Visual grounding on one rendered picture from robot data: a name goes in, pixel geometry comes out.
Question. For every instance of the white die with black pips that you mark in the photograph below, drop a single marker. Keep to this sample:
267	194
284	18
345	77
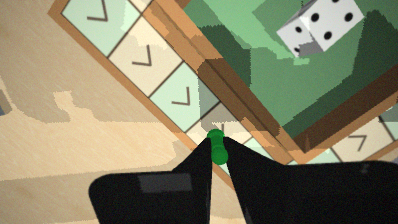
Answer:
318	24

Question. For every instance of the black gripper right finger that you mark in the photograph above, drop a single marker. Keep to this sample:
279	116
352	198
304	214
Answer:
270	192

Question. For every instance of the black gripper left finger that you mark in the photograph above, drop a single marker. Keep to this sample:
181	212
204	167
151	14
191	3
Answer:
183	193

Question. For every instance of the green game pawn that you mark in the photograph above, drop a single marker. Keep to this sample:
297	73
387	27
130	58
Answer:
219	154

